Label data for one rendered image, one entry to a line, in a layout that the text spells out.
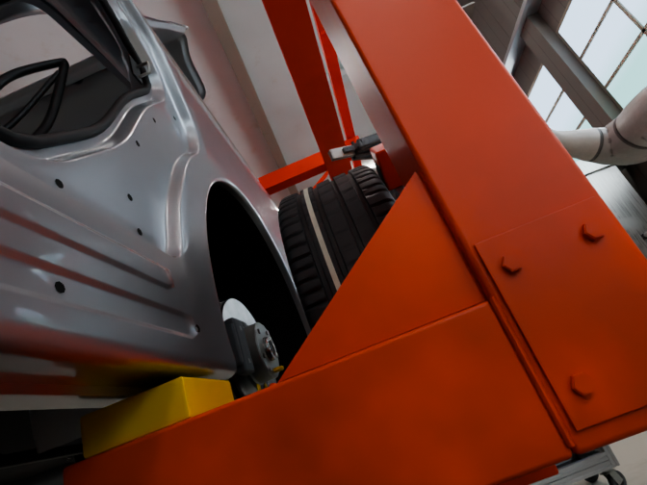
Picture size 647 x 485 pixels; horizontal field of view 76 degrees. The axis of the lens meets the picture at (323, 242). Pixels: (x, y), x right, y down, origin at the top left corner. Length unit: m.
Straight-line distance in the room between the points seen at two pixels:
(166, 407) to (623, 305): 0.50
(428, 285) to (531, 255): 0.11
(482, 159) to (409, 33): 0.23
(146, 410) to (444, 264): 0.39
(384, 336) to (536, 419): 0.16
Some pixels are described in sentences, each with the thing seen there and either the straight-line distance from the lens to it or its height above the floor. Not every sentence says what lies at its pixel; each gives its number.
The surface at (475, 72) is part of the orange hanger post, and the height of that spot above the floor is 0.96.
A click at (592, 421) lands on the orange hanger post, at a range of 0.48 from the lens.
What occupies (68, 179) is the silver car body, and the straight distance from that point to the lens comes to 0.56.
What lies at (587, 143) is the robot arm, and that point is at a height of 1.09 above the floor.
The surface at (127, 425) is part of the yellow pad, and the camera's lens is 0.57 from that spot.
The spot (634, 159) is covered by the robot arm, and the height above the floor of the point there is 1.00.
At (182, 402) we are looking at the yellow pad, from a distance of 0.54.
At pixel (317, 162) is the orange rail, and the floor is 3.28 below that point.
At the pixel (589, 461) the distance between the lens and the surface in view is 2.25.
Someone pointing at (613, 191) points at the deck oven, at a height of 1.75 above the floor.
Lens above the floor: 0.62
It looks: 23 degrees up
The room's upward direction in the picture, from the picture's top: 21 degrees counter-clockwise
